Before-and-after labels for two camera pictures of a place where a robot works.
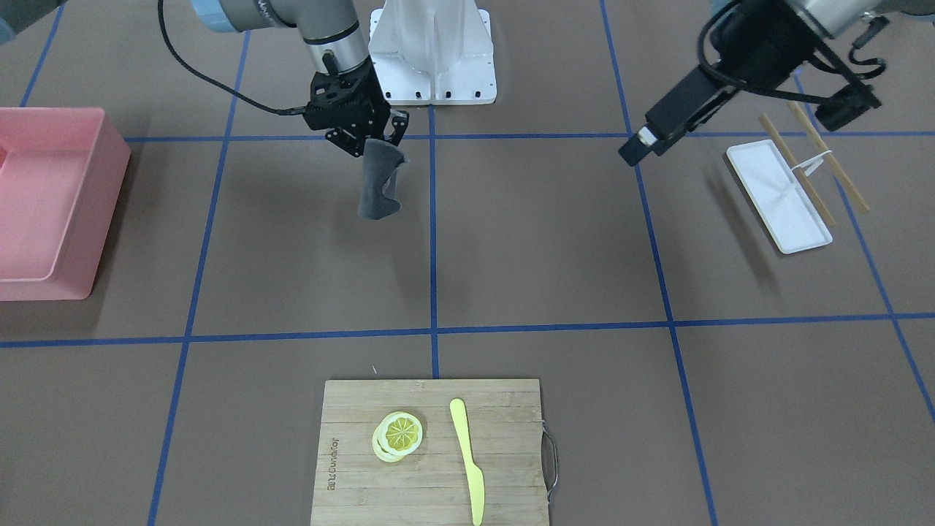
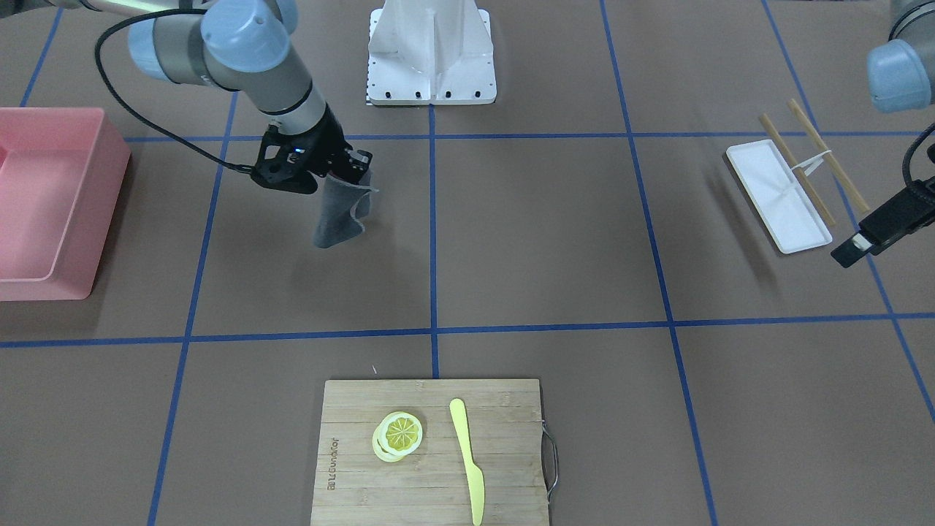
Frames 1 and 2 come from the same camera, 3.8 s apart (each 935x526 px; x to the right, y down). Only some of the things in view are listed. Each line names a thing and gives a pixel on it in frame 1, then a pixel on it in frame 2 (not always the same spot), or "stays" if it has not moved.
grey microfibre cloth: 380,161 to 342,207
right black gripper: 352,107 to 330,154
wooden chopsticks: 858,201 stays
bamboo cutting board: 430,485 stays
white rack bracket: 811,165 stays
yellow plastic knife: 475,474 stays
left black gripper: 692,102 to 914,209
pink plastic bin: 62,174 stays
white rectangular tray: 791,215 stays
